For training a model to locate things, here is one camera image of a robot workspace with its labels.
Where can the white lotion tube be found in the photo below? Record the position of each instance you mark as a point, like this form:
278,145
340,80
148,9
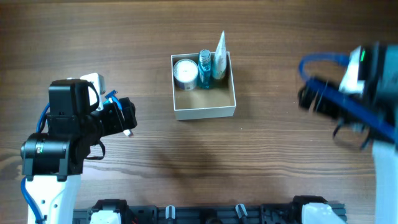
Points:
219,59

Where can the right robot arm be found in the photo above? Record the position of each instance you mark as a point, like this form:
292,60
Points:
366,98

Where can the blue mouthwash bottle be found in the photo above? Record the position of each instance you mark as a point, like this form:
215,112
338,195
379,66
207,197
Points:
204,68

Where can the cotton swab tub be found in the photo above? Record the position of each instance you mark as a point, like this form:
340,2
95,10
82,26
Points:
185,73

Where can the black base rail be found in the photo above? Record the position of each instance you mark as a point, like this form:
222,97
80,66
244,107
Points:
302,209

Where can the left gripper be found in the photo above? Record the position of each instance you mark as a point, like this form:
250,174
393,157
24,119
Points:
125,112

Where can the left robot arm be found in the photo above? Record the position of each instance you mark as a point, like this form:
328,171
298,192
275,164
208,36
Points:
53,156

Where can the blue disposable razor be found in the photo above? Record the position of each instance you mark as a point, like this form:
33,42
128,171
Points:
111,98

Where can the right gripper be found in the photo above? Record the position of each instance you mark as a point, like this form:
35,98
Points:
313,100

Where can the white open cardboard box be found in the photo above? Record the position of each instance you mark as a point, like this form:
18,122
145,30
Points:
217,102

